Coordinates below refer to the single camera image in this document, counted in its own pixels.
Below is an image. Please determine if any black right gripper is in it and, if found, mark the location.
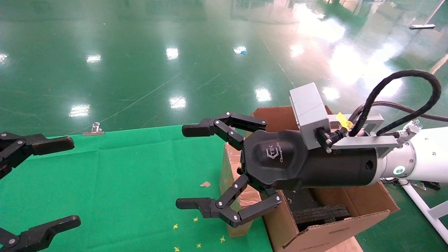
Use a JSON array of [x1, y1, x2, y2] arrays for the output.
[[176, 112, 380, 228]]

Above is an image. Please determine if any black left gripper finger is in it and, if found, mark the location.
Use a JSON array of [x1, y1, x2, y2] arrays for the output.
[[0, 215, 81, 252], [0, 132, 75, 179]]

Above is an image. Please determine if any open brown cardboard carton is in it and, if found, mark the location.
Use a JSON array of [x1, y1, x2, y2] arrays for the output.
[[220, 105, 400, 252]]

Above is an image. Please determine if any silver binder clip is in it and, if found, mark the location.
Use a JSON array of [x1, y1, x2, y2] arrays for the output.
[[83, 122, 105, 136]]

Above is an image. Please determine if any black foam pad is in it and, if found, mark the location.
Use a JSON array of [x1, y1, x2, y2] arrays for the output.
[[283, 189, 351, 232]]

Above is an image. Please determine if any white metal stand leg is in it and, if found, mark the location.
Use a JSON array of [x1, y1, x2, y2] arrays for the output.
[[401, 180, 448, 244]]

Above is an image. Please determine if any white stand foot with pole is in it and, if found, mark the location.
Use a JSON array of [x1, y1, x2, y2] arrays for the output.
[[409, 0, 447, 29]]

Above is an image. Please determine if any gray wrist camera with bracket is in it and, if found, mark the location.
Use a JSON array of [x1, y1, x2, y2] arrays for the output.
[[289, 83, 399, 158]]

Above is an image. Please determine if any yellow cable tag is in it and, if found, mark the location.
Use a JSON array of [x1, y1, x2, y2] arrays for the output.
[[337, 112, 354, 130]]

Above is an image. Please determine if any silver cable connector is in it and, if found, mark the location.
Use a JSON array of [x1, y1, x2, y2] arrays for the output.
[[397, 120, 420, 140]]

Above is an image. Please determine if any thick black braided cable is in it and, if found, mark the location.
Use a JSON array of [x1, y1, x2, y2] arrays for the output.
[[348, 69, 442, 137]]

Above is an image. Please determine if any thin dark cable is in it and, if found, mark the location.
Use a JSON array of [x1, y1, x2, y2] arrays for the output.
[[350, 101, 448, 123]]

